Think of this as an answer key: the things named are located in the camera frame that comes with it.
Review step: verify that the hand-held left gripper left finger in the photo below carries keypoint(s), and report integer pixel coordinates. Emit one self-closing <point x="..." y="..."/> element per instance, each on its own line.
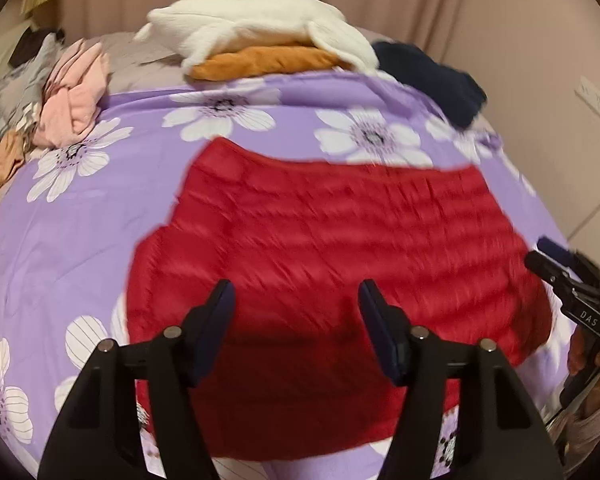
<point x="217" y="310"/>

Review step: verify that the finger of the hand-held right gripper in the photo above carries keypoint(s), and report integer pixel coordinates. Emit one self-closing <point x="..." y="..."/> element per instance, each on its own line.
<point x="555" y="250"/>
<point x="547" y="267"/>

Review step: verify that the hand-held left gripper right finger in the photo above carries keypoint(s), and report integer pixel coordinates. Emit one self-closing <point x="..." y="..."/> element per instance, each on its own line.
<point x="377" y="315"/>

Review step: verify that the red down jacket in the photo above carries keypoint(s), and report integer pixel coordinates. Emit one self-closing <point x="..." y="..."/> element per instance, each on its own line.
<point x="330" y="240"/>

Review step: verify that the person's right forearm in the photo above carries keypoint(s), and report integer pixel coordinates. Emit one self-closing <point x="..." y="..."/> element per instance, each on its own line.
<point x="597" y="420"/>

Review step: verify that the person's right hand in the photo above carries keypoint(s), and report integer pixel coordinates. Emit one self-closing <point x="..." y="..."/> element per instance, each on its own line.
<point x="576" y="355"/>

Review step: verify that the purple floral blanket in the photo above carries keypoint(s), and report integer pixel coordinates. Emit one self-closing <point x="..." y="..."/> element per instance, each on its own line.
<point x="95" y="240"/>

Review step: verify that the navy garment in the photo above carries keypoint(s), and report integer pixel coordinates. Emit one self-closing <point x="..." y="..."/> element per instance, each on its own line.
<point x="435" y="77"/>

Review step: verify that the orange garment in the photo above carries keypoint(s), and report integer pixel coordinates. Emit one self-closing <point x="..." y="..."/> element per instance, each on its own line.
<point x="265" y="62"/>

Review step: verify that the pink garment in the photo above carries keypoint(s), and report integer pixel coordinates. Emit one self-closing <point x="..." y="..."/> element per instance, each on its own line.
<point x="75" y="95"/>

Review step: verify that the tan cloth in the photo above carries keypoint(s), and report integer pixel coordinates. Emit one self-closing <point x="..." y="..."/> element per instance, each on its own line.
<point x="0" y="162"/>

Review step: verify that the beige bed sheet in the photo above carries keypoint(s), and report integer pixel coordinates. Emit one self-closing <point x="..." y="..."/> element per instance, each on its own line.
<point x="130" y="60"/>

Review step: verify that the white fleece garment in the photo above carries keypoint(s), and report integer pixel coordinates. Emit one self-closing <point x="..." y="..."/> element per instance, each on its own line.
<point x="260" y="22"/>

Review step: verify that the grey plaid cloth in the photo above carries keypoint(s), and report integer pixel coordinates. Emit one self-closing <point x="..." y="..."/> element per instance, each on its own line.
<point x="5" y="102"/>

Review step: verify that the dark cloth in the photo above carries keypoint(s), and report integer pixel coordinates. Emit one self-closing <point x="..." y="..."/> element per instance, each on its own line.
<point x="30" y="45"/>

